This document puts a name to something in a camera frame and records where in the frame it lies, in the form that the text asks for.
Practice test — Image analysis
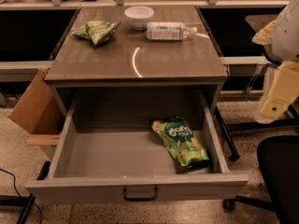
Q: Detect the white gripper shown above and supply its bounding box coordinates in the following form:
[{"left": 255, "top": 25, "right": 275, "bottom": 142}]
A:
[{"left": 254, "top": 61, "right": 299, "bottom": 124}]

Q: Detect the green rice chip bag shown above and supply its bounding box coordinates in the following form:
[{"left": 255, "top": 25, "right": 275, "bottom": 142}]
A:
[{"left": 151, "top": 117, "right": 209, "bottom": 168}]

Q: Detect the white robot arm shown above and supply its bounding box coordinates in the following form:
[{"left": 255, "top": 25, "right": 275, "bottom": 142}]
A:
[{"left": 252, "top": 0, "right": 299, "bottom": 124}]

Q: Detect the grey open drawer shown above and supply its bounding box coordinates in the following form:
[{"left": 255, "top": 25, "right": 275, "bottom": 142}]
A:
[{"left": 26, "top": 89, "right": 249, "bottom": 203}]

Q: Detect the grey cabinet counter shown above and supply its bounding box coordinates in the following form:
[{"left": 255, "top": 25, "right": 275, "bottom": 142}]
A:
[{"left": 45, "top": 6, "right": 227, "bottom": 111}]

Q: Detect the crumpled green chip bag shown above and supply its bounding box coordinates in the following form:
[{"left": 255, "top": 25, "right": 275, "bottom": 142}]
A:
[{"left": 72, "top": 21, "right": 121, "bottom": 46}]

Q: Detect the black office chair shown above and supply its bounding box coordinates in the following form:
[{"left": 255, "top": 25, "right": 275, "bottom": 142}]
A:
[{"left": 222, "top": 135, "right": 299, "bottom": 224}]

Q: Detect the black table leg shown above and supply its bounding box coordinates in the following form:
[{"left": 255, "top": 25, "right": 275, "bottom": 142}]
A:
[{"left": 214, "top": 108, "right": 240, "bottom": 161}]

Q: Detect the clear plastic water bottle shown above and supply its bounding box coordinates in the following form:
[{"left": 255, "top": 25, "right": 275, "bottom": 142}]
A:
[{"left": 147, "top": 21, "right": 197, "bottom": 41}]

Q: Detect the white bowl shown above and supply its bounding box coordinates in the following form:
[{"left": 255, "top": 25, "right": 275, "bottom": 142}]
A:
[{"left": 124, "top": 6, "right": 154, "bottom": 30}]

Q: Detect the brown cardboard box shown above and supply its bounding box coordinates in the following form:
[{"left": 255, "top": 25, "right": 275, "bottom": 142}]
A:
[{"left": 8, "top": 69, "right": 64, "bottom": 146}]

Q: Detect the black drawer handle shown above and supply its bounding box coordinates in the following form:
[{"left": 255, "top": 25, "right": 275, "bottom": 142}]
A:
[{"left": 122, "top": 187, "right": 159, "bottom": 202}]

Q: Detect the black floor cable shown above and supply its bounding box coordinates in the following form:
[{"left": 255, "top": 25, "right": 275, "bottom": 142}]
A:
[{"left": 0, "top": 167, "right": 43, "bottom": 224}]

